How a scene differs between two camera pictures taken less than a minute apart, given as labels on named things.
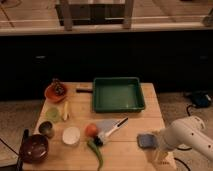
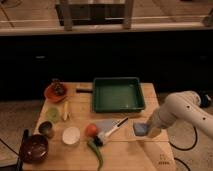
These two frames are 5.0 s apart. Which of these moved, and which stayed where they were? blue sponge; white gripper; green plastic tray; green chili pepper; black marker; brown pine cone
Moved: white gripper; blue sponge
Stayed: green plastic tray; brown pine cone; green chili pepper; black marker
